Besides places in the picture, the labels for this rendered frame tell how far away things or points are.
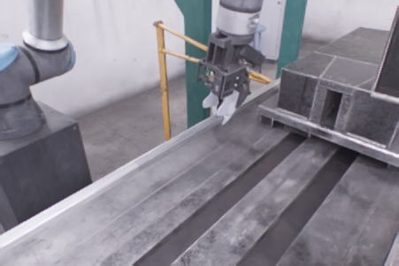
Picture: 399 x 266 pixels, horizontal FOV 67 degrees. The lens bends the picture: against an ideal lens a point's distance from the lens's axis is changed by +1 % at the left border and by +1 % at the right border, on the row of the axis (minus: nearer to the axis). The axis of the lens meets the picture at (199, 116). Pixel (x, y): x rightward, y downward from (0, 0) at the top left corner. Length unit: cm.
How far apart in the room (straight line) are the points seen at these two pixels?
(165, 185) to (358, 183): 34
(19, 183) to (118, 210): 49
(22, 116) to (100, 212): 50
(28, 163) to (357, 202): 80
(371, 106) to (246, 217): 30
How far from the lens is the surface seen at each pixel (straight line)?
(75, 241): 51
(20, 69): 94
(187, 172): 58
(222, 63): 58
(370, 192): 60
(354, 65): 73
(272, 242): 49
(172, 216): 49
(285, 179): 57
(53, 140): 96
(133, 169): 54
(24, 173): 97
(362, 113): 63
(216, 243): 46
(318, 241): 49
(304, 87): 65
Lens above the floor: 111
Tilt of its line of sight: 30 degrees down
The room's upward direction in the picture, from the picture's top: straight up
